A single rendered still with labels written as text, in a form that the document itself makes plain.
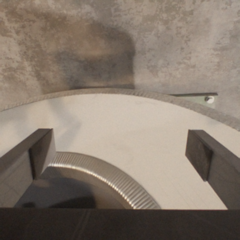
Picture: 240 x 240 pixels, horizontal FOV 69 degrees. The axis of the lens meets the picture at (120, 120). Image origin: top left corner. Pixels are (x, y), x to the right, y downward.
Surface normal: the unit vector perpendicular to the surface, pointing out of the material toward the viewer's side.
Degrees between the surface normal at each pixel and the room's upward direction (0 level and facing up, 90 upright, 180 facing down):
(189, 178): 90
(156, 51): 0
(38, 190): 19
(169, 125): 90
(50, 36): 0
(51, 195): 13
